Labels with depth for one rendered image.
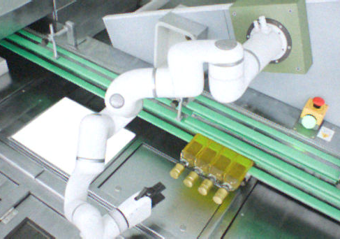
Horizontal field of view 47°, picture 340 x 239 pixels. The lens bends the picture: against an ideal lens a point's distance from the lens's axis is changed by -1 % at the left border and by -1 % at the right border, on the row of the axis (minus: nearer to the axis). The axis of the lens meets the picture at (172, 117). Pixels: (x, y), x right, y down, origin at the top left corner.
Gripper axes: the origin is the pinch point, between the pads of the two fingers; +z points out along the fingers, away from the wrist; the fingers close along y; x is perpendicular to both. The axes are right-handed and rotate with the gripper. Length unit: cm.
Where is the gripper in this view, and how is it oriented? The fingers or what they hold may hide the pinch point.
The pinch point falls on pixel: (158, 193)
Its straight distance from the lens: 132.4
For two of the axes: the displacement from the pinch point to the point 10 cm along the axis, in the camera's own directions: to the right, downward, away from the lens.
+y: 0.5, -7.3, -6.8
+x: -6.7, -5.4, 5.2
